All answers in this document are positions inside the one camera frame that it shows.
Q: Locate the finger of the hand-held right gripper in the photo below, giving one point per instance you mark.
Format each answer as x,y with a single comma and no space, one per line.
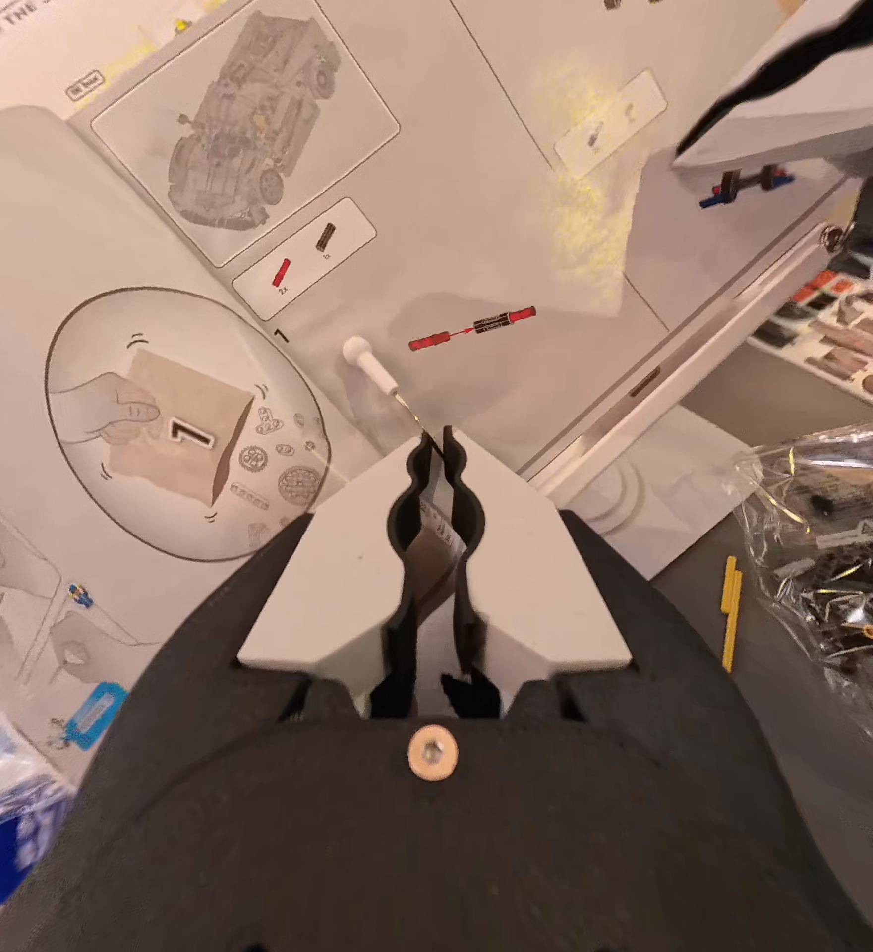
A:
815,22
808,111

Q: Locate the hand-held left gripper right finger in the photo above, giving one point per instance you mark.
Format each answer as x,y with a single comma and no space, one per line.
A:
540,587

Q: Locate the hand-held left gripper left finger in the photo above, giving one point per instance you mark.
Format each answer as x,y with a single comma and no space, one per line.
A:
332,587

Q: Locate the black lego connector assembly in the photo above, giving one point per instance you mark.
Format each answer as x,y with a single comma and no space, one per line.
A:
737,186

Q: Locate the lego instruction booklet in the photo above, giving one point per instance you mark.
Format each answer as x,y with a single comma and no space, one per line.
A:
444,186

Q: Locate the yellow lego axle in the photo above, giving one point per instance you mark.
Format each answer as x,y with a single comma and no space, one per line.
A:
730,617

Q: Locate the lego sticker sheet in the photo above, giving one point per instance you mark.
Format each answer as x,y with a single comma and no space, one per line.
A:
838,335

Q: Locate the clear bag of lego parts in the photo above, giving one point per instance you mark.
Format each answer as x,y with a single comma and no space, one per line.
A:
838,565

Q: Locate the white plastic peg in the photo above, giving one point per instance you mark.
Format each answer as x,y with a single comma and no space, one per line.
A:
366,361

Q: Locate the metal book stand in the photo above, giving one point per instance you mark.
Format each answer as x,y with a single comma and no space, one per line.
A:
704,346

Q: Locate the clear bag with blue label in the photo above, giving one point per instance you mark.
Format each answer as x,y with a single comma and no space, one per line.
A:
5,855

